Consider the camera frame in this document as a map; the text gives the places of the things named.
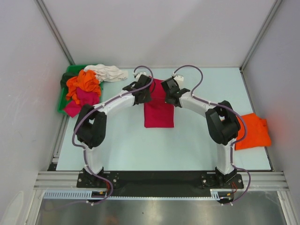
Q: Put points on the white t shirt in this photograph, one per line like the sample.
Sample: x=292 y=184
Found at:
x=105 y=73

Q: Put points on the magenta t shirt in bin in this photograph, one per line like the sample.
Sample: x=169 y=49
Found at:
x=81 y=98

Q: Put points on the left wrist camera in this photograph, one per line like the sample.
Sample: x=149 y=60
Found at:
x=137 y=75

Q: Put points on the folded orange t shirt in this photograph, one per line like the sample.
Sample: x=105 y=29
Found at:
x=257 y=133

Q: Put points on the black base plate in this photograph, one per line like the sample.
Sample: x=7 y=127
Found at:
x=160 y=183

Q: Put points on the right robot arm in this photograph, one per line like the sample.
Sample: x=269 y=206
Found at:
x=222 y=123

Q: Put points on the aluminium frame rail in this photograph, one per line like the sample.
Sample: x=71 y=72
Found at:
x=63 y=180

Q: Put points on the grey slotted cable duct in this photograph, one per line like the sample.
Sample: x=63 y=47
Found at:
x=95 y=195

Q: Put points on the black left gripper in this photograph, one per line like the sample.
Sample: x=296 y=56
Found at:
x=147 y=99

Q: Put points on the crimson t shirt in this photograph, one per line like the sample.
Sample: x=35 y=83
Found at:
x=157 y=113

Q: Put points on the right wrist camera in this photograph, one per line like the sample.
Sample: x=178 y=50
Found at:
x=178 y=78

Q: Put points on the crumpled orange t shirt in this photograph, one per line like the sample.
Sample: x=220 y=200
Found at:
x=86 y=81

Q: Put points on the green plastic bin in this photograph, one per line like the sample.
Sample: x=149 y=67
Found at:
x=62 y=100

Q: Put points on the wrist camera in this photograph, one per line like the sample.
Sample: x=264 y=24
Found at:
x=137 y=75
x=178 y=78

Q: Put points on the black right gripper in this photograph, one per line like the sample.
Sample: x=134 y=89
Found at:
x=167 y=99

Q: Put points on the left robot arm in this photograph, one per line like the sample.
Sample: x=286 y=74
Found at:
x=90 y=128

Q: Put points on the dark green t shirt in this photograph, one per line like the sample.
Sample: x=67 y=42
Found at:
x=65 y=77

